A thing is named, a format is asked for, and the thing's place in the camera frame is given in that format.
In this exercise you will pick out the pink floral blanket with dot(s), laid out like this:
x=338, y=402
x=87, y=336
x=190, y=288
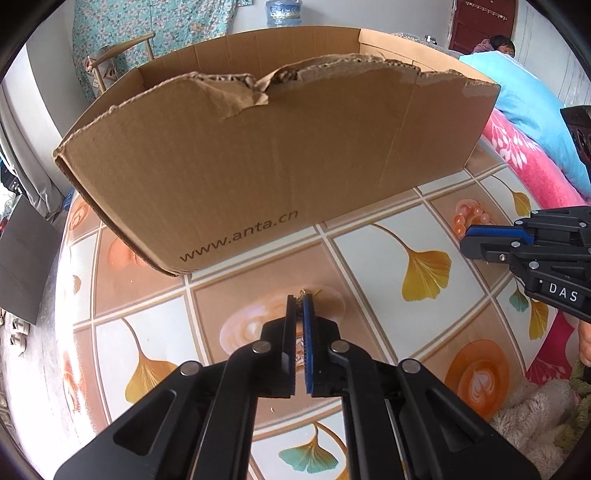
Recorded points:
x=531, y=170

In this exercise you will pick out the grey patterned blanket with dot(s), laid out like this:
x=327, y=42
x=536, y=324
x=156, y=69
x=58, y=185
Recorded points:
x=411, y=37

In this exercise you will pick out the pile of clothes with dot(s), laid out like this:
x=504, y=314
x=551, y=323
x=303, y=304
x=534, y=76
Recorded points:
x=9, y=184

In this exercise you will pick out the wooden chair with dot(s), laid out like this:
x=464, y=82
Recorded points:
x=115, y=50

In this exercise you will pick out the dark red door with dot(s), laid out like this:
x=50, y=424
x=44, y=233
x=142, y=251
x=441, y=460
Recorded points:
x=480, y=21

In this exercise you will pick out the leaf patterned tablecloth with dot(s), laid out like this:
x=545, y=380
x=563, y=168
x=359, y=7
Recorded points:
x=360, y=277

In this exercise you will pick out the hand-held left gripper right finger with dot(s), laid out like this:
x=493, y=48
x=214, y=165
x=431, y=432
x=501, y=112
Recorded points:
x=308, y=360

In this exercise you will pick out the torn cardboard box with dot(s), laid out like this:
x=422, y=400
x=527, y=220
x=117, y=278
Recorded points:
x=277, y=184

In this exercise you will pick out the person's right hand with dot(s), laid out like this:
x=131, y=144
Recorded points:
x=584, y=341

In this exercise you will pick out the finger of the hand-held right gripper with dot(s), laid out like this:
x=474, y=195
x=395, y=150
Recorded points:
x=498, y=230
x=489, y=247

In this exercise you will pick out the gold curvy earring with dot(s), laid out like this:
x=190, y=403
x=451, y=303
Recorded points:
x=303, y=293

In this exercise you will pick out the grey curtain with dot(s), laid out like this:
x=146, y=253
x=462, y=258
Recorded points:
x=27, y=138

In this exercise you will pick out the green fluffy cloth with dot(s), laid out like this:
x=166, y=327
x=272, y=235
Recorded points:
x=581, y=392

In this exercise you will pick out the white sneaker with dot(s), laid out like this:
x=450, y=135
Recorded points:
x=21, y=326
x=18, y=344

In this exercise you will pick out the teal floral cloth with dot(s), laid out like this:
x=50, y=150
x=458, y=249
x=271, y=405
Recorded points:
x=161, y=23

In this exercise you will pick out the blue water jug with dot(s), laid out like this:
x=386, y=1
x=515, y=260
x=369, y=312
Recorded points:
x=286, y=14

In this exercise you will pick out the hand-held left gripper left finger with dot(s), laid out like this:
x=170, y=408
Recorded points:
x=288, y=360

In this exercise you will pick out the white fluffy clothing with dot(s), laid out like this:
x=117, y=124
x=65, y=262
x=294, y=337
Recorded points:
x=531, y=420

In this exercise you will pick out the light blue quilt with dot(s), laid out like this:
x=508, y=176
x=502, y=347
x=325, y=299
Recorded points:
x=521, y=97

